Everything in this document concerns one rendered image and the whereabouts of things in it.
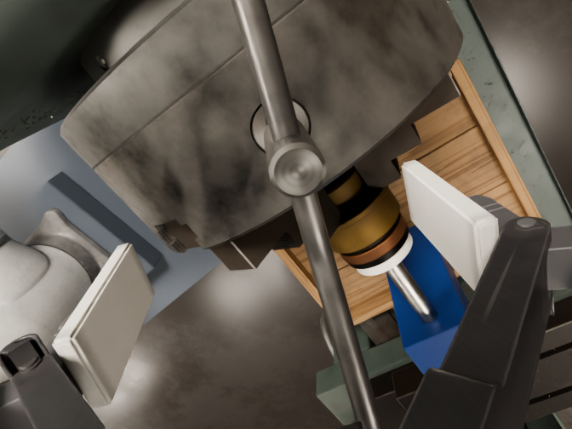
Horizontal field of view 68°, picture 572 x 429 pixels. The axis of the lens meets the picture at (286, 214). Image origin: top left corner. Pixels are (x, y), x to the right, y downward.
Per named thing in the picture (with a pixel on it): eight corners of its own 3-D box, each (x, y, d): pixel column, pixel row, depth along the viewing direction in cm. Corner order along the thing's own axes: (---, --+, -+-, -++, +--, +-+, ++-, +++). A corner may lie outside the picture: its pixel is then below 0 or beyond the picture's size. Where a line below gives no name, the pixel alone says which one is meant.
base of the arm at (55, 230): (95, 323, 92) (82, 341, 87) (6, 258, 85) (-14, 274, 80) (146, 278, 85) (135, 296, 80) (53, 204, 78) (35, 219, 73)
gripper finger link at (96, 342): (111, 406, 14) (91, 412, 14) (156, 293, 21) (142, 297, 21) (71, 337, 13) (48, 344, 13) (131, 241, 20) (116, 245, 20)
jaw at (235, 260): (246, 135, 39) (157, 222, 33) (278, 118, 35) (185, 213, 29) (313, 222, 43) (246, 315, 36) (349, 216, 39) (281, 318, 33)
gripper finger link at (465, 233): (474, 224, 13) (499, 216, 13) (399, 163, 19) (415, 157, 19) (483, 304, 14) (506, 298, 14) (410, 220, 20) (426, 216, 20)
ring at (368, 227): (288, 223, 39) (341, 290, 42) (376, 170, 36) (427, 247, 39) (294, 183, 47) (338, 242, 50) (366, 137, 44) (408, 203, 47)
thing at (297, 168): (255, 106, 26) (261, 153, 15) (289, 96, 26) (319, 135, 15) (265, 140, 27) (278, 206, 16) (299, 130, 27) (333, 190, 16)
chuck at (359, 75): (146, 128, 54) (20, 226, 25) (351, -36, 49) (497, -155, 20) (192, 181, 57) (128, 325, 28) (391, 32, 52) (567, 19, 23)
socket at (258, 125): (244, 100, 26) (243, 106, 23) (296, 84, 26) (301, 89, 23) (260, 151, 27) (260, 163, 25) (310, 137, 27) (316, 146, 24)
